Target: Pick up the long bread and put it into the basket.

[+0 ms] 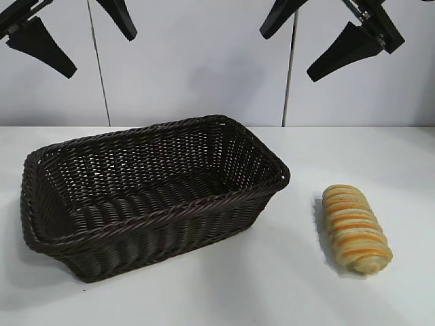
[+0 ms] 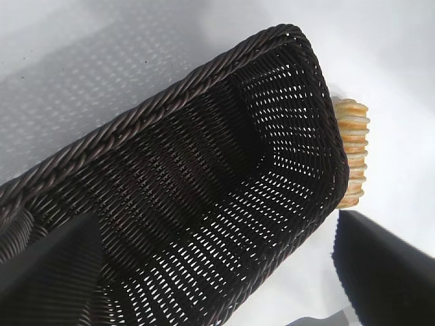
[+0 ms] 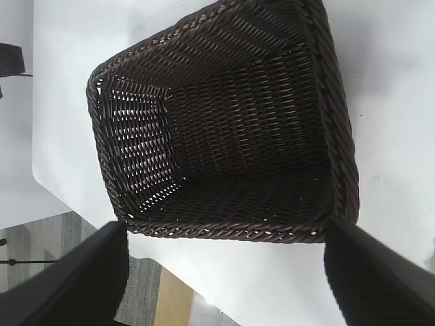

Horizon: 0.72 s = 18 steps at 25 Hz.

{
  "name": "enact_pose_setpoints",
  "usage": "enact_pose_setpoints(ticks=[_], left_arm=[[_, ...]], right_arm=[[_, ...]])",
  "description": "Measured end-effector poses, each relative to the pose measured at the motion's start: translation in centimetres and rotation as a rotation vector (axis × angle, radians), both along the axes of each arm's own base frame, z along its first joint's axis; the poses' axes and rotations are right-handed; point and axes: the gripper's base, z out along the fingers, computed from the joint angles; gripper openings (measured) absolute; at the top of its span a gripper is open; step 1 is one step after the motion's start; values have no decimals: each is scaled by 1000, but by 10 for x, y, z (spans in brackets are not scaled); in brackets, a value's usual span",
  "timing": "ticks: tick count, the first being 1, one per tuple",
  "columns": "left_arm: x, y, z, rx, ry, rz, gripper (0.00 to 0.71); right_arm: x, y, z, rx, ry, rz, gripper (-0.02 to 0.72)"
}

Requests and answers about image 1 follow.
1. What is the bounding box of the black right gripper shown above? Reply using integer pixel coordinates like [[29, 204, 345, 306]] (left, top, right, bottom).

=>
[[259, 0, 407, 83]]

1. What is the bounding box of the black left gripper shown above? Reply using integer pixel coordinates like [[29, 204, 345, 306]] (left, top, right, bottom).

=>
[[0, 0, 139, 79]]

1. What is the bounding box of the long striped bread loaf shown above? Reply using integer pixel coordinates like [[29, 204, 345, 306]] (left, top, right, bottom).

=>
[[321, 184, 394, 274]]

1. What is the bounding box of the dark brown woven basket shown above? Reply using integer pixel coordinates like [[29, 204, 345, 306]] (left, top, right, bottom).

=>
[[20, 114, 292, 285]]

